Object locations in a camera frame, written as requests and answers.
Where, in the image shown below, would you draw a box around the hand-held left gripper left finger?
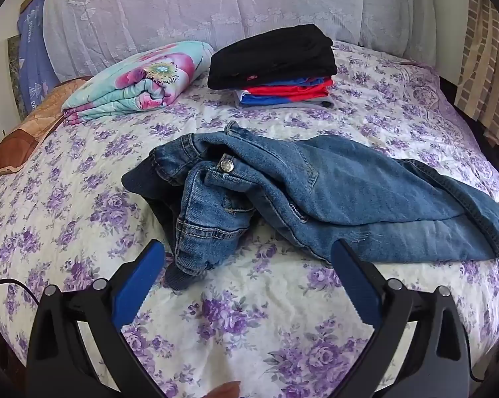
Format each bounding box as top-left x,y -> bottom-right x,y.
26,238 -> 167,398

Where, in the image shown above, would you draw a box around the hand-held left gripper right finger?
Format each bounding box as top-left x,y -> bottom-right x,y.
330,238 -> 474,398

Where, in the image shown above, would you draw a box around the blue denim pants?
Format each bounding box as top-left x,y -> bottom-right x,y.
122,120 -> 499,291

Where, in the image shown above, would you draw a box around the person's left hand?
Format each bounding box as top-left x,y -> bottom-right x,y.
208,380 -> 242,398

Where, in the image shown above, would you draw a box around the purple floral bed sheet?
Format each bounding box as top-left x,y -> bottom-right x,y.
0,41 -> 499,398

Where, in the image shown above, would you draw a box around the brown pillow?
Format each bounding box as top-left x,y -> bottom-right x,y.
0,77 -> 93,175

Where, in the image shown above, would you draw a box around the folded blue garment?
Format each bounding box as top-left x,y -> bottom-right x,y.
239,75 -> 319,106

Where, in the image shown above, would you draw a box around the folded red garment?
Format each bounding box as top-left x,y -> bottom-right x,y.
239,78 -> 332,101

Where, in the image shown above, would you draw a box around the folded floral quilt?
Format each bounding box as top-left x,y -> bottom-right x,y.
62,40 -> 215,125

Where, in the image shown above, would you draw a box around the stack of folded clothes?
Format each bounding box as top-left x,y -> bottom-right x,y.
207,24 -> 338,91

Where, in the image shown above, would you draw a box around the beige checked curtain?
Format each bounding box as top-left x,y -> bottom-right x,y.
455,0 -> 499,146

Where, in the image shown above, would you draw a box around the blue patterned cloth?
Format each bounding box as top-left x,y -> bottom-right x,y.
17,0 -> 59,114

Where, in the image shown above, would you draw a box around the white lace cover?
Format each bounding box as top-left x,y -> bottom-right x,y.
43,0 -> 435,81

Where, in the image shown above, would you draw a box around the black cable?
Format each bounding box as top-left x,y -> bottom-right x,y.
0,280 -> 38,303

